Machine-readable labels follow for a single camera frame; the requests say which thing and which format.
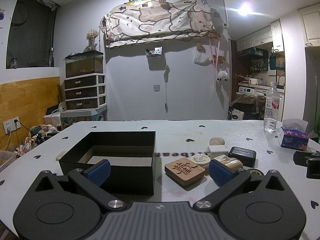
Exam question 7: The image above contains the black round gold-label tin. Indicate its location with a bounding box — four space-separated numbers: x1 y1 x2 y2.
248 168 264 176

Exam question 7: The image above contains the black ribbed case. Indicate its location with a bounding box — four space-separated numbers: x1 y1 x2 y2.
228 146 257 168

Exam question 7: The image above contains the beige oval stone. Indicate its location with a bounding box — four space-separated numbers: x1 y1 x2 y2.
209 137 225 146

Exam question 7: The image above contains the carved wooden coaster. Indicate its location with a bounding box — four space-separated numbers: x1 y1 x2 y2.
164 158 206 186

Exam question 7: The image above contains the black box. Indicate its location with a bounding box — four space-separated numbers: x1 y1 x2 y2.
59 131 156 196

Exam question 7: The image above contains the purple tissue box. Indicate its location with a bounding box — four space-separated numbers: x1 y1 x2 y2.
278 119 309 151

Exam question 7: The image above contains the white cube box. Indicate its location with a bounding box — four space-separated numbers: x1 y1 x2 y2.
208 145 229 159

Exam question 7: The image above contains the round white label tin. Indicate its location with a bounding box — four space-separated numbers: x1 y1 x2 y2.
191 153 211 171

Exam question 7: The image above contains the cream flat box lid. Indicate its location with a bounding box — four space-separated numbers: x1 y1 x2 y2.
55 151 67 161

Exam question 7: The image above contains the painted teal cabinet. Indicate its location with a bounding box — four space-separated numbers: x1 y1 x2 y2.
60 106 107 126

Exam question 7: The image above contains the pile of plush toys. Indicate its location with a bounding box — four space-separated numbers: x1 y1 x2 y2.
14 124 60 158

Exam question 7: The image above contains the clear water bottle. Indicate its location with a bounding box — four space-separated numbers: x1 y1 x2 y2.
264 82 280 133

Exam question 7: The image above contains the clear plastic storage bin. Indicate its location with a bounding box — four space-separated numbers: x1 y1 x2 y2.
0 150 16 172

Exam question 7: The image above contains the white three-drawer cabinet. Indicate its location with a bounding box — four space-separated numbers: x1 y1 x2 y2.
64 73 106 111

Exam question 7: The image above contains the glass fish tank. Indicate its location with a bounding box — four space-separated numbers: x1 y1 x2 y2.
65 50 103 78

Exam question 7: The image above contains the dried flower bouquet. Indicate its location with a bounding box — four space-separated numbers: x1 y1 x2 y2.
86 29 99 50

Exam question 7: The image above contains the patterned hanging bedsheet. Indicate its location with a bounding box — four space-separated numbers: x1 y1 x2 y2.
100 0 215 48

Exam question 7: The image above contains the white wall power socket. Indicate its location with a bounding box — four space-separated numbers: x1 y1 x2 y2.
3 117 21 134

